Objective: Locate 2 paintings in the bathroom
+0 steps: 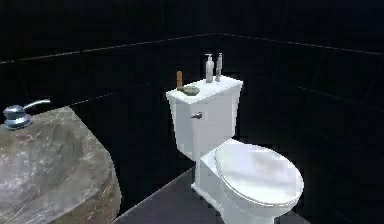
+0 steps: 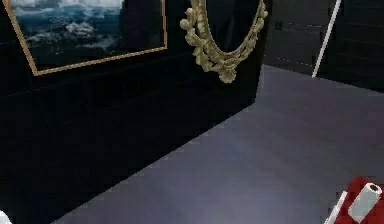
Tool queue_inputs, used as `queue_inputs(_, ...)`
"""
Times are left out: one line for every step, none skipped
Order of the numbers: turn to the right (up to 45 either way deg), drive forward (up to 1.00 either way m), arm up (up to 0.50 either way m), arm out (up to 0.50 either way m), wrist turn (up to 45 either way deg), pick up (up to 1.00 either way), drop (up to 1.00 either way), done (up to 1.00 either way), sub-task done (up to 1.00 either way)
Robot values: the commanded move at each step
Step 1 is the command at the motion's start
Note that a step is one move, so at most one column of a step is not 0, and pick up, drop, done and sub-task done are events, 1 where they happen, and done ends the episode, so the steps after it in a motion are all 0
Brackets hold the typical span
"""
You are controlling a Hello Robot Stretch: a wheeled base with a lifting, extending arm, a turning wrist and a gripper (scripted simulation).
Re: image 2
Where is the gold framed seascape painting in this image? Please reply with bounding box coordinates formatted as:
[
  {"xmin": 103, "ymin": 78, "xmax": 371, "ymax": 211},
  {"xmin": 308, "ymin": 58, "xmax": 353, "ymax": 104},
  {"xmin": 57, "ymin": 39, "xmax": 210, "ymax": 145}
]
[{"xmin": 2, "ymin": 0, "xmax": 169, "ymax": 77}]

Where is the white rounded fixture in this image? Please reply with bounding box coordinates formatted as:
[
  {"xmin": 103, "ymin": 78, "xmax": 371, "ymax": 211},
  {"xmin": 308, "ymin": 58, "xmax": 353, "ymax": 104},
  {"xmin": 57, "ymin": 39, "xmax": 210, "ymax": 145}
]
[{"xmin": 0, "ymin": 209, "xmax": 13, "ymax": 224}]

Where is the white paper roll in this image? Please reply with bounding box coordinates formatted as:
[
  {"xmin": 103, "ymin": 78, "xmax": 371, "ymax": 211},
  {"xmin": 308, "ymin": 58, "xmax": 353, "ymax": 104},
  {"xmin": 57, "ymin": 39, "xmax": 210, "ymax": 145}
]
[{"xmin": 347, "ymin": 182, "xmax": 383, "ymax": 224}]

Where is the ornate gold oval mirror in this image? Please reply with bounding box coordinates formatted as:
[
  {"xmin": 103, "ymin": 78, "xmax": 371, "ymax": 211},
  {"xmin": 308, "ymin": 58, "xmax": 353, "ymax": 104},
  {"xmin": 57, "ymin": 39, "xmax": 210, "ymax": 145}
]
[{"xmin": 179, "ymin": 0, "xmax": 269, "ymax": 84}]

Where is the white door frame strip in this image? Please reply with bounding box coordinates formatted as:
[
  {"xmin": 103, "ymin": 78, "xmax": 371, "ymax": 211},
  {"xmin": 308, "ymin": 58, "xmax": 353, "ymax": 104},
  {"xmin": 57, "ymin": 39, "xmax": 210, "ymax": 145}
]
[{"xmin": 311, "ymin": 0, "xmax": 343, "ymax": 79}]

